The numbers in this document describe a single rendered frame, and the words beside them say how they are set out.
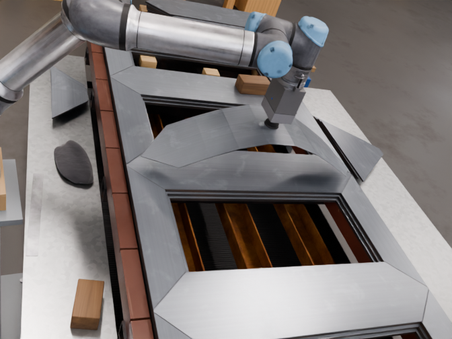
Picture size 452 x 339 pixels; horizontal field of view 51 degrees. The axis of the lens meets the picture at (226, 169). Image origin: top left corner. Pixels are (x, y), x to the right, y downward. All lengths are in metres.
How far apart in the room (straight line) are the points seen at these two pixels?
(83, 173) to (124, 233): 0.36
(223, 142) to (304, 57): 0.30
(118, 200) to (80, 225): 0.17
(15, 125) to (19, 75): 1.50
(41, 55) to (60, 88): 0.54
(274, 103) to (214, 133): 0.18
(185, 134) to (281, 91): 0.28
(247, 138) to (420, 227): 0.76
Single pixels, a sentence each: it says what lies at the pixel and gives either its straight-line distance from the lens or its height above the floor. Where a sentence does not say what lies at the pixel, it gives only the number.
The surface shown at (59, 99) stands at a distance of 1.70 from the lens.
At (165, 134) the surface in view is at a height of 0.91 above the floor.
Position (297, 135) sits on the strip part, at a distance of 1.34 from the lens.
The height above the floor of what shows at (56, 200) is 0.68.
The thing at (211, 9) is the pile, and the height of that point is 0.85.
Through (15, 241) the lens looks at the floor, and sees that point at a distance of 2.18.
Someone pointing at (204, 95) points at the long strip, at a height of 0.84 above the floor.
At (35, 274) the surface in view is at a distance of 1.23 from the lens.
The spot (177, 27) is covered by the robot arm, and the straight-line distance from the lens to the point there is 1.02.
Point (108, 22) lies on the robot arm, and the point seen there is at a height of 1.25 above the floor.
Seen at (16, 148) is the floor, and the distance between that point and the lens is 2.61.
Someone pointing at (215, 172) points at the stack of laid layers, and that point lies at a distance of 1.34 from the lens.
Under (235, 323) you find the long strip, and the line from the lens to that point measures 1.03.
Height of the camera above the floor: 1.67
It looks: 37 degrees down
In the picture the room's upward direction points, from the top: 21 degrees clockwise
